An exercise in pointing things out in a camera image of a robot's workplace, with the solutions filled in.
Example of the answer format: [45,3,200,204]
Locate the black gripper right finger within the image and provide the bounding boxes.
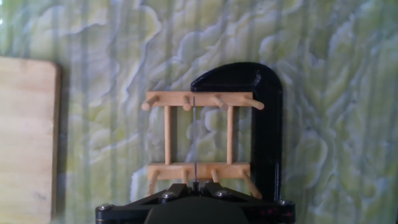
[197,182,296,224]

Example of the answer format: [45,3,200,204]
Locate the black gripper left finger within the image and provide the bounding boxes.
[95,182,195,224]

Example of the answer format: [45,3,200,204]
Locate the wooden peg knife rack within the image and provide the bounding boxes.
[141,90,265,200]

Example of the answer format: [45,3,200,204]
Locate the black C-clamp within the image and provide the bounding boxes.
[190,62,284,203]

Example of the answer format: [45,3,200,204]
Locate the bamboo cutting board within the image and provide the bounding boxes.
[0,55,62,224]

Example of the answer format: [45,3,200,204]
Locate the green marble pattern mat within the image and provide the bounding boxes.
[0,0,398,224]

